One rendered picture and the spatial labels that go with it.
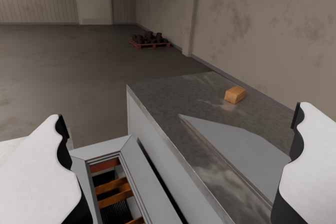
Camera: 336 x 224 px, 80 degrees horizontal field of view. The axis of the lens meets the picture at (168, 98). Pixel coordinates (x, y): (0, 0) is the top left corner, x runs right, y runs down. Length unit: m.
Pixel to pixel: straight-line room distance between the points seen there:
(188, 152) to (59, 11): 8.96
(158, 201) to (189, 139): 0.25
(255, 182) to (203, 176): 0.14
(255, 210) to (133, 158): 0.54
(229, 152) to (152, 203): 0.33
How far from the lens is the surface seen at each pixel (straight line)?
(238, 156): 0.69
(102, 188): 1.05
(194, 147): 0.71
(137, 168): 0.91
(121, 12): 9.64
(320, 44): 3.20
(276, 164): 0.72
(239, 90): 1.06
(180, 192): 0.78
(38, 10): 9.44
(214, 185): 0.62
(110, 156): 0.99
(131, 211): 1.00
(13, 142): 1.36
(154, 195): 0.83
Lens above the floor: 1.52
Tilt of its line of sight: 28 degrees down
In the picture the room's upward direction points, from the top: 4 degrees clockwise
